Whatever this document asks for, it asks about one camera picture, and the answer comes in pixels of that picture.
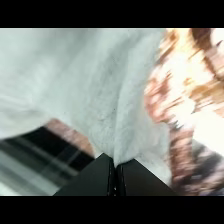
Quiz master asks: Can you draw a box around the silver frame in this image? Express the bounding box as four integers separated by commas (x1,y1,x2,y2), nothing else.
0,139,80,197

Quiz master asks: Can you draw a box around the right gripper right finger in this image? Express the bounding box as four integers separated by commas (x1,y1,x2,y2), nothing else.
115,158,178,197

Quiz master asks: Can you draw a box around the white T-shirt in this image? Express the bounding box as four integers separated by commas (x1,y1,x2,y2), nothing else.
0,28,173,186

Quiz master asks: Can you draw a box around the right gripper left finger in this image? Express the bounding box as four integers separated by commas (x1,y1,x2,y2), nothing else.
53,152,117,197

